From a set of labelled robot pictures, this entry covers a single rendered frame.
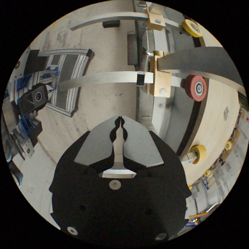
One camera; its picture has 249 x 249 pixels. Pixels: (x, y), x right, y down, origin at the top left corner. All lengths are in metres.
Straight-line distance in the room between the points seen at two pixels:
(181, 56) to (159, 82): 0.12
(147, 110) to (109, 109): 0.81
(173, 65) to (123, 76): 0.13
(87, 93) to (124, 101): 0.49
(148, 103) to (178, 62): 0.31
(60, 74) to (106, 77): 0.95
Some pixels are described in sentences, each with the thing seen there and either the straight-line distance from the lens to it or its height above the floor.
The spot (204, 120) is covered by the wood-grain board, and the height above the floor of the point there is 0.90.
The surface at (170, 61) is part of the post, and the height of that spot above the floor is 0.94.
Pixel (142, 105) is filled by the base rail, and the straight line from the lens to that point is 0.43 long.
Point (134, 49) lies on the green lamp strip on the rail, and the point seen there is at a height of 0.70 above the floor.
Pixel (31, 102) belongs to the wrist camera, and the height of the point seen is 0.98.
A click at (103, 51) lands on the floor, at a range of 1.18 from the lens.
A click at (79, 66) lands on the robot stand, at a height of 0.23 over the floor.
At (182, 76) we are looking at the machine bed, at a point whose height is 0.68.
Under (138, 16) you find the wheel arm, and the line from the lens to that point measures 0.34.
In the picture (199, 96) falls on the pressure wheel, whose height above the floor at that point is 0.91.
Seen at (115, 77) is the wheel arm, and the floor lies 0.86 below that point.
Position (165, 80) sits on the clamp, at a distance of 0.25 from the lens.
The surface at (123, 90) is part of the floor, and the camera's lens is 1.11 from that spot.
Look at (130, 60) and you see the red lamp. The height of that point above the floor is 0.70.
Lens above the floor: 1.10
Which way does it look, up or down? 59 degrees down
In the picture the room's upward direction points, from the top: 178 degrees clockwise
